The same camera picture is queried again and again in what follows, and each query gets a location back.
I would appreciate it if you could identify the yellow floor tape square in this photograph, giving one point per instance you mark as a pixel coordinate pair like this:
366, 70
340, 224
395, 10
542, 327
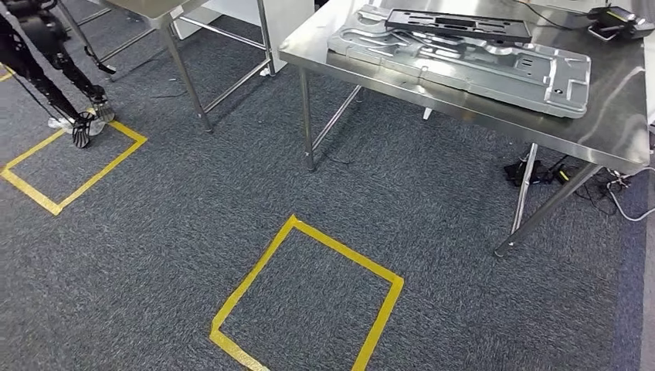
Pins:
102, 174
348, 252
5, 77

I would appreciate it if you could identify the stainless steel table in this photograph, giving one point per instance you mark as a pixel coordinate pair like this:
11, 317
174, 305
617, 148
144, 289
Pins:
153, 6

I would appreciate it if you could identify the black remote with screen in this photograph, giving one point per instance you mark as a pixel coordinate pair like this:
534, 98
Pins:
619, 23

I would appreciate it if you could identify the stamped silver metal panel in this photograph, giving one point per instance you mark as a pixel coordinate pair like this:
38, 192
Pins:
511, 71

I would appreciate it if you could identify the black plastic plate frame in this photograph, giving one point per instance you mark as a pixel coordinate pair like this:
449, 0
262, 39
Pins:
404, 19

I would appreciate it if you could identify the black power strip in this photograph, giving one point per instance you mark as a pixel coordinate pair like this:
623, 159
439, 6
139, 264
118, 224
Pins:
522, 173

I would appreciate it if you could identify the white plastic sheet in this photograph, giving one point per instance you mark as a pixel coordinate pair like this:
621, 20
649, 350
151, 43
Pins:
56, 124

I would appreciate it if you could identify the stainless steel workbench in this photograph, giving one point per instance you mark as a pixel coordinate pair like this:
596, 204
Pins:
604, 128

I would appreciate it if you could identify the black legged robot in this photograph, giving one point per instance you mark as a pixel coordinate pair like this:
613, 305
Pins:
30, 30

